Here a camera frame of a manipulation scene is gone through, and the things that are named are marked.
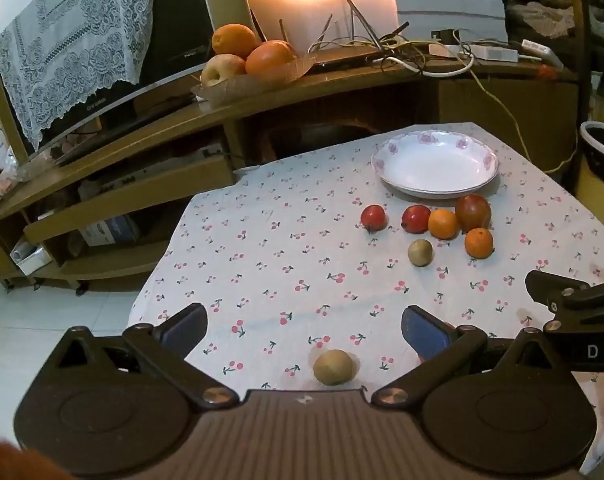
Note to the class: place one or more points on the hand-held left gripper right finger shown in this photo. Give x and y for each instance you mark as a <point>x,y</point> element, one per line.
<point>424,335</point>

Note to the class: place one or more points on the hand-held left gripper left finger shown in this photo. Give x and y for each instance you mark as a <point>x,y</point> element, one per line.
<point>184,332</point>

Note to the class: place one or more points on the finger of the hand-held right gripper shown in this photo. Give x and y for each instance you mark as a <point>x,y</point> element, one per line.
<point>557,295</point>

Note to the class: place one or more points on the brown kiwi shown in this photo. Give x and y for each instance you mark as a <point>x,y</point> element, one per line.
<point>420,253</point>
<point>333,367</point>

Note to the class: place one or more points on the small orange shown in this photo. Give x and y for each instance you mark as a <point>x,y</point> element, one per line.
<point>479,242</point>
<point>442,224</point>

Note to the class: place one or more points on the red tomato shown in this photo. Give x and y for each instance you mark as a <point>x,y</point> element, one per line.
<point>415,219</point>
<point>373,217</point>

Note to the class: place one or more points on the dark red apple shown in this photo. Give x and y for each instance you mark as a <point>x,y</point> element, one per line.
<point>473,211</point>

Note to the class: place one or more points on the white floral plate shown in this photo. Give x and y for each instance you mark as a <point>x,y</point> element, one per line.
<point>434,162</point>

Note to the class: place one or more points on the cherry print tablecloth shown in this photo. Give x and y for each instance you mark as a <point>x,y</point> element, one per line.
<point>282,260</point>

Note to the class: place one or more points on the blue and white box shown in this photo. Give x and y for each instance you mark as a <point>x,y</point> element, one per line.
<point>111,230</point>

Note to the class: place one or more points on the trash bin with white rim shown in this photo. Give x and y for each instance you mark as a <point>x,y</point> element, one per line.
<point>602,152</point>

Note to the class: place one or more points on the wooden television cabinet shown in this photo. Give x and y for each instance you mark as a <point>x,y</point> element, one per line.
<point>182,135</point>

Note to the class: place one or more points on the white adapter box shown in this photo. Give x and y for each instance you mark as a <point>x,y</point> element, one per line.
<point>542,51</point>

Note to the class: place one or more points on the white power strip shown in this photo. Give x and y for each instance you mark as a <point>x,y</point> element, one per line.
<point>482,52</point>

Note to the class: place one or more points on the glass fruit bowl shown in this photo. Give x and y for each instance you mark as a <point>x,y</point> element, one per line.
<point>262,82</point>

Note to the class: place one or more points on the yellow apple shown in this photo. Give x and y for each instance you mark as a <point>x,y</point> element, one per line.
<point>223,70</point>

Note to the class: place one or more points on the black plug adapter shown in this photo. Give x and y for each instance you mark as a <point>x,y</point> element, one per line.
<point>447,36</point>

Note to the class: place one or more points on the large orange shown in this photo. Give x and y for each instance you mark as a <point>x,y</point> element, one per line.
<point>233,39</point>
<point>271,58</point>

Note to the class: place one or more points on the black router with antennas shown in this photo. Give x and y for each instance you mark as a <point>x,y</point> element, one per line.
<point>344,57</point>

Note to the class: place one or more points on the flat screen television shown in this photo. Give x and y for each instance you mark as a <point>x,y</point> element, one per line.
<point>182,25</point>

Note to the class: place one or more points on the white lace cloth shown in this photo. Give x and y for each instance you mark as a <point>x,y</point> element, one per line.
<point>72,45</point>

